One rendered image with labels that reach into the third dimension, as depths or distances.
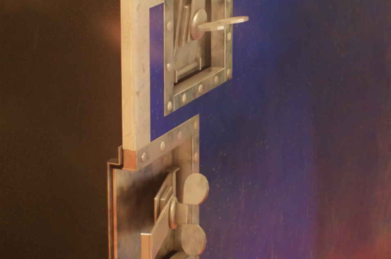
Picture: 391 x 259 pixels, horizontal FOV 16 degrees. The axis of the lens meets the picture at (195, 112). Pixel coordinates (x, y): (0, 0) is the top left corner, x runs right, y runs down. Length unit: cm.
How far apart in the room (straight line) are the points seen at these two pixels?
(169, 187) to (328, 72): 35
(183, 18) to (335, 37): 35
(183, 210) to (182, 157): 6
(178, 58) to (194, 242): 14
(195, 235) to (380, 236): 61
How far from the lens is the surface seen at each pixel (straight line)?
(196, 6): 108
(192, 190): 106
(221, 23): 109
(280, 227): 131
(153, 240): 100
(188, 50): 110
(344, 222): 150
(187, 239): 106
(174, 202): 106
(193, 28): 108
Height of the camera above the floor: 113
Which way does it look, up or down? 16 degrees down
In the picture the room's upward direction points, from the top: straight up
